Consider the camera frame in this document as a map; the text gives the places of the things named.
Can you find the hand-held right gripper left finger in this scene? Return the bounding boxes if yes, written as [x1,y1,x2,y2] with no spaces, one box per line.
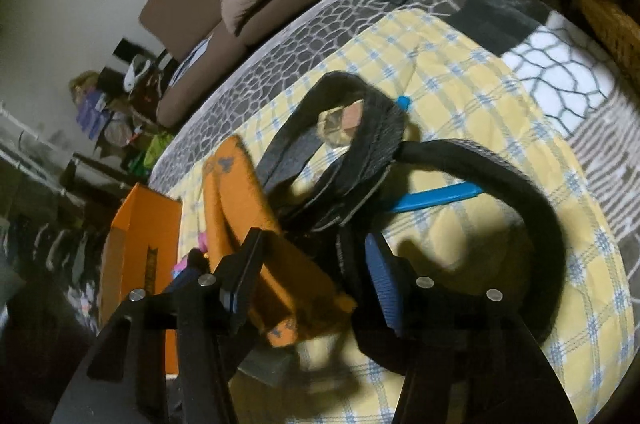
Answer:
[50,228,266,424]

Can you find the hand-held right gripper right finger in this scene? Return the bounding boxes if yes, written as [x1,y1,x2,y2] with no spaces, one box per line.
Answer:
[357,231,581,424]

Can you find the orange patterned socks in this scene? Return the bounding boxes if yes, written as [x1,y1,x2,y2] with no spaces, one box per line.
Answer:
[201,136,358,350]

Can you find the orange cardboard box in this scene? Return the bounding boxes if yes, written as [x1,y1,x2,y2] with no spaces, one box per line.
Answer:
[97,183,183,377]

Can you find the blue comb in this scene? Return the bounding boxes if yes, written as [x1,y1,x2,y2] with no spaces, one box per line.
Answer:
[387,183,487,215]

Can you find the black woven belt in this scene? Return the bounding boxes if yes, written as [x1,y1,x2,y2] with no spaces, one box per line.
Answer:
[255,71,411,235]

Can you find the green plastic bag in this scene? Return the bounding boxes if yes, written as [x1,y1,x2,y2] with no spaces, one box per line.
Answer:
[142,131,176,165]

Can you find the yellow plaid tablecloth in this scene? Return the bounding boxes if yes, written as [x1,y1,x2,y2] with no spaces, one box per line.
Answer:
[175,8,631,424]

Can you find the purple bag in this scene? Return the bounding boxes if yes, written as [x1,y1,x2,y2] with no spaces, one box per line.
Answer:
[75,96,108,139]

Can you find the white papers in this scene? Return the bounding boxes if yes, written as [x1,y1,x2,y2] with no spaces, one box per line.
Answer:
[172,38,211,74]

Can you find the grey patterned cloth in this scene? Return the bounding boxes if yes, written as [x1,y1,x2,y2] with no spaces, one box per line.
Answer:
[150,0,640,255]

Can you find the black cloth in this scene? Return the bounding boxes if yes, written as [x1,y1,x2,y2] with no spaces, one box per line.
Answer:
[445,0,556,54]

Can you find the black wide strap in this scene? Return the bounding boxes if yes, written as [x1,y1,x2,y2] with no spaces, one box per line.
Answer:
[395,139,571,345]

